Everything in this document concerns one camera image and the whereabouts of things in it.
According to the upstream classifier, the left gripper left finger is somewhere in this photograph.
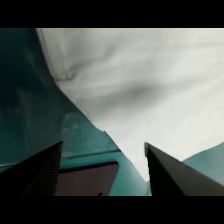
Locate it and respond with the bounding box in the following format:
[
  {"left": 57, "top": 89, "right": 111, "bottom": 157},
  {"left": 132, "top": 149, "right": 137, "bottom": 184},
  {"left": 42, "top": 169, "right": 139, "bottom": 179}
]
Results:
[{"left": 0, "top": 140, "right": 64, "bottom": 197}]

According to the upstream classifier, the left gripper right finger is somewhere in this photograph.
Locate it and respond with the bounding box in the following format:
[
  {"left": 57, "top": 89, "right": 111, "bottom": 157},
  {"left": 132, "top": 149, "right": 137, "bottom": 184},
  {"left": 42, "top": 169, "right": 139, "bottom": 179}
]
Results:
[{"left": 143, "top": 142, "right": 224, "bottom": 197}]

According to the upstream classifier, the white garment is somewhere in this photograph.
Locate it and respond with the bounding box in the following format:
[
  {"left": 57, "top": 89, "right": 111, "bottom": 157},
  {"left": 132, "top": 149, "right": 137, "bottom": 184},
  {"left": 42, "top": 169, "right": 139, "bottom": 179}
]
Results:
[{"left": 35, "top": 28, "right": 224, "bottom": 183}]

